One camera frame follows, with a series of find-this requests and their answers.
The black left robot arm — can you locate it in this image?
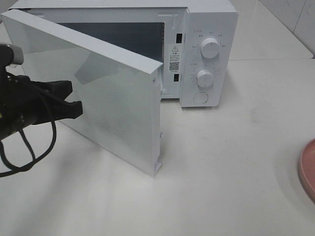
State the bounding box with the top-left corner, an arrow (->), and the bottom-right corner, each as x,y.
0,66 -> 83,140

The white microwave door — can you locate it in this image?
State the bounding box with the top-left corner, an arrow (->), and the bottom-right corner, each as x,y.
1,10 -> 162,176

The pink round plate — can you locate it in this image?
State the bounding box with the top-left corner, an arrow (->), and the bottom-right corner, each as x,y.
298,139 -> 315,203

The upper white power knob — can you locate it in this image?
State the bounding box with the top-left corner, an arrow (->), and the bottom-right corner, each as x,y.
200,36 -> 221,59

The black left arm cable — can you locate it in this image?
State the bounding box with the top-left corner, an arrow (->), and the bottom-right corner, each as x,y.
0,73 -> 58,178

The round white door button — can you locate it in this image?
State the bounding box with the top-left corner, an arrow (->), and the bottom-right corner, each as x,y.
193,92 -> 208,104

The white microwave oven body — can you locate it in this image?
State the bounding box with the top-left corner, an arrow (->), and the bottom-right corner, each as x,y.
6,0 -> 238,107

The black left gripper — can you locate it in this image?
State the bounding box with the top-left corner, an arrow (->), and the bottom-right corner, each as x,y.
0,69 -> 83,128

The white timer knob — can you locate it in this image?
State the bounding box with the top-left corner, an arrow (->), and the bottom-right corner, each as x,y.
196,70 -> 214,88

